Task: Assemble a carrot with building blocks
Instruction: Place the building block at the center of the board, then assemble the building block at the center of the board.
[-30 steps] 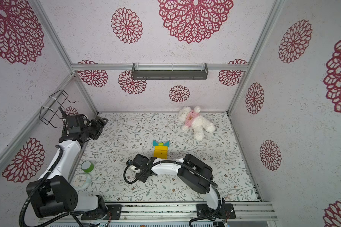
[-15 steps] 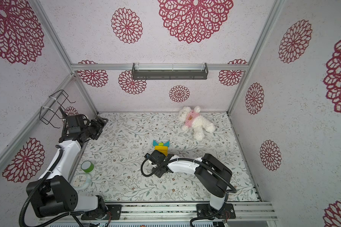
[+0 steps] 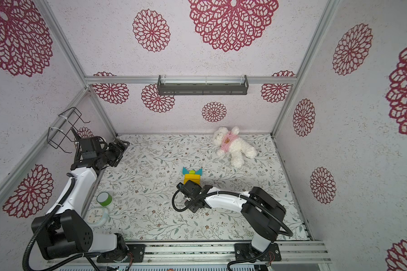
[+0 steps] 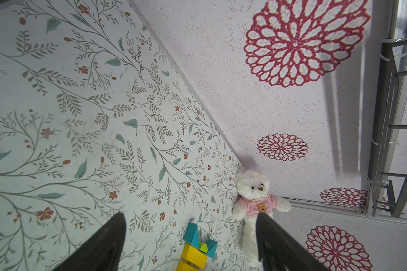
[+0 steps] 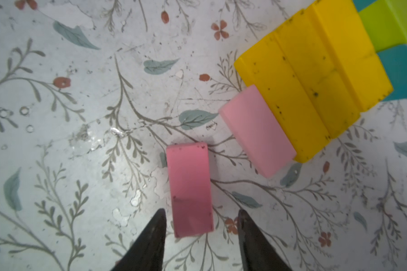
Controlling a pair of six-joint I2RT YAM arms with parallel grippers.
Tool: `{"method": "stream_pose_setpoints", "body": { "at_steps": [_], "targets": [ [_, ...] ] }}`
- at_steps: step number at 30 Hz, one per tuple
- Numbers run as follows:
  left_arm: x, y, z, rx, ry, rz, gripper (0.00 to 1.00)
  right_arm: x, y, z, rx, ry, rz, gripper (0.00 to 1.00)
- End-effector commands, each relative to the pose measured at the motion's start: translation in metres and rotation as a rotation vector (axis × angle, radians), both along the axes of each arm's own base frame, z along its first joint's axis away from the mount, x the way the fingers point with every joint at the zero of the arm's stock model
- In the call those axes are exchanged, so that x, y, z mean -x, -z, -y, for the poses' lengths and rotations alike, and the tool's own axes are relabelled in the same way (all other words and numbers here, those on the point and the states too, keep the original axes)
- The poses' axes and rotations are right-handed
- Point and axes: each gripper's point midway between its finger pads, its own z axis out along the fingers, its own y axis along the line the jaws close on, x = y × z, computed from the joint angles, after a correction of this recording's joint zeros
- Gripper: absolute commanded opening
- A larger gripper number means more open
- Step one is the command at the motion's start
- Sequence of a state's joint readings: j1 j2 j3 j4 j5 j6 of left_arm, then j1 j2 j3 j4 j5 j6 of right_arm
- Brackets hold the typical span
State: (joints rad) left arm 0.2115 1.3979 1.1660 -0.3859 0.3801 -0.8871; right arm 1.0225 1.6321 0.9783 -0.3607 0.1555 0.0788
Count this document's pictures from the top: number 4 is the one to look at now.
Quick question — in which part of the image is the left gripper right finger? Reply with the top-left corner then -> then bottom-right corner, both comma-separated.
256,213 -> 328,271

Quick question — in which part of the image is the yellow block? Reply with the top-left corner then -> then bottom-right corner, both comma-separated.
182,243 -> 208,270
176,261 -> 199,271

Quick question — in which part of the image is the teal triangle block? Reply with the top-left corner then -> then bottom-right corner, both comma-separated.
183,222 -> 200,250

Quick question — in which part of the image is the green small block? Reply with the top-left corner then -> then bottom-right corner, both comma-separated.
199,242 -> 208,254

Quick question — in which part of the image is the black wall shelf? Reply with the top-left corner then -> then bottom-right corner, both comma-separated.
367,38 -> 407,218

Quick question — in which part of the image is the white teddy bear pink shirt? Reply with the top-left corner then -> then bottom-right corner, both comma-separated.
232,170 -> 291,267

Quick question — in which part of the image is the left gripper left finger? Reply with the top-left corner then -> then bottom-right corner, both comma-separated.
55,212 -> 126,271

